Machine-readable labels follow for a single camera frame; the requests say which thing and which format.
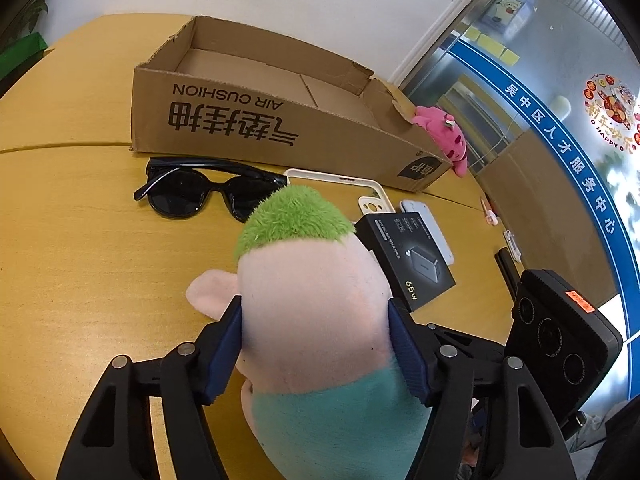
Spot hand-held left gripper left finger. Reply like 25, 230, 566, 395
56, 296, 243, 480

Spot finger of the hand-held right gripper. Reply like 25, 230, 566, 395
432, 324, 508, 361

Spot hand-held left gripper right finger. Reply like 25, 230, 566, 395
387, 299, 573, 480

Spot black charger box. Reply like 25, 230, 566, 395
356, 212, 457, 313

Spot green-haired pink plush toy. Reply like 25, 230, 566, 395
185, 185, 436, 480

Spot white clear phone case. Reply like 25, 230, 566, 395
283, 167, 388, 223

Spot brown cardboard box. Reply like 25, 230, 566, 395
131, 15, 453, 194

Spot wooden desktop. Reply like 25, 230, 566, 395
0, 14, 621, 480

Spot black chair back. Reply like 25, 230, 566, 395
494, 247, 526, 306

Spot brown cardboard panel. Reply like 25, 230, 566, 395
475, 130, 621, 311

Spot black sunglasses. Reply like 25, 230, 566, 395
133, 157, 291, 223

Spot blue window banner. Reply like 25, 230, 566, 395
447, 37, 636, 311

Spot red round window sticker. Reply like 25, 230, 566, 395
582, 72, 640, 148

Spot yellow sticky notes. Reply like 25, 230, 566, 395
465, 27, 521, 66

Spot cartoon poster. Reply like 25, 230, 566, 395
480, 0, 538, 33

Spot green board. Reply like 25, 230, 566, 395
0, 32, 47, 83

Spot green potted plant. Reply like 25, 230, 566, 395
20, 0, 49, 36

